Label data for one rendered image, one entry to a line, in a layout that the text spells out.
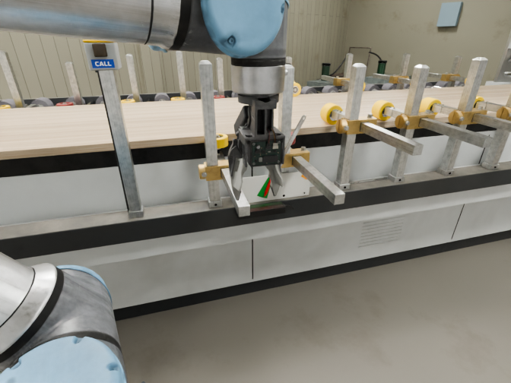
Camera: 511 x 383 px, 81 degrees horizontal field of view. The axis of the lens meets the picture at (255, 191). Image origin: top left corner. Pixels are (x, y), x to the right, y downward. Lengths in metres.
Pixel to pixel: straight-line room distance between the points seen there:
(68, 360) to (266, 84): 0.46
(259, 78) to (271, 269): 1.23
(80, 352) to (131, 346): 1.13
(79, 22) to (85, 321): 0.41
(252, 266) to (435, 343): 0.90
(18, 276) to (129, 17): 0.39
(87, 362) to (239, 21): 0.42
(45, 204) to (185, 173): 0.52
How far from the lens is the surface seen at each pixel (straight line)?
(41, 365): 0.49
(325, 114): 1.31
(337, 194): 0.81
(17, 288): 0.55
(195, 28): 0.31
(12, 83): 2.17
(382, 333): 1.65
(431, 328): 1.77
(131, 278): 1.50
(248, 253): 1.49
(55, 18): 0.30
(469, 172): 1.62
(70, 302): 0.56
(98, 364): 0.46
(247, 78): 0.50
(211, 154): 0.98
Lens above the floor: 1.22
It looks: 27 degrees down
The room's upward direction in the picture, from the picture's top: straight up
